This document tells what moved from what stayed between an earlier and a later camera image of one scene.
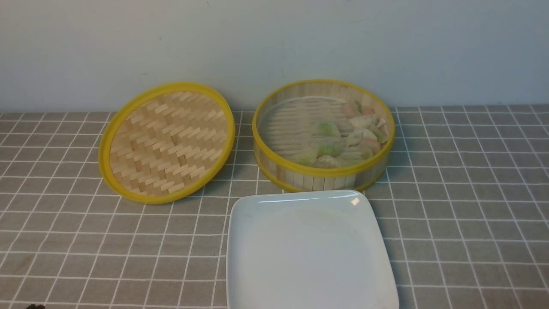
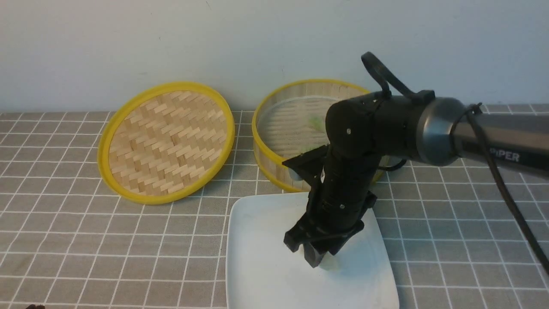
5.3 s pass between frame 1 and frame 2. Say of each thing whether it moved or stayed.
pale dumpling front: moved
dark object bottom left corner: stayed
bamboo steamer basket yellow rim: stayed
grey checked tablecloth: stayed
